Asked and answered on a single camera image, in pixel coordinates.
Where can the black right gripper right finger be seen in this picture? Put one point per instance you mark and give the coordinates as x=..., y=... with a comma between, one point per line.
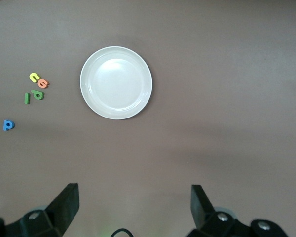
x=199, y=205

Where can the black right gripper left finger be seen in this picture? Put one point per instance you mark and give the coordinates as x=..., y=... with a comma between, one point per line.
x=61, y=209

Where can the green foam letter l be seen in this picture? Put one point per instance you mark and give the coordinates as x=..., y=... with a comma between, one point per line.
x=26, y=98

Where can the green foam letter d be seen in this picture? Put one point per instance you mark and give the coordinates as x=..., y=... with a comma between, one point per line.
x=37, y=94

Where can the orange foam letter e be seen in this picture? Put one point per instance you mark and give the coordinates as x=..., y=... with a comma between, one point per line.
x=43, y=83

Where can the yellow foam letter u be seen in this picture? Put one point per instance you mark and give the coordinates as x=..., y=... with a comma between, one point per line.
x=34, y=77

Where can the blue foam letter p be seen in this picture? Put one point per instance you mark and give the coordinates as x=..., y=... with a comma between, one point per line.
x=8, y=125

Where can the brown table cover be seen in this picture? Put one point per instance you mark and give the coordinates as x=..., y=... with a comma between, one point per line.
x=212, y=74

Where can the beige round plate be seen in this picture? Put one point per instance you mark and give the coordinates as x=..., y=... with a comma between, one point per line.
x=116, y=82

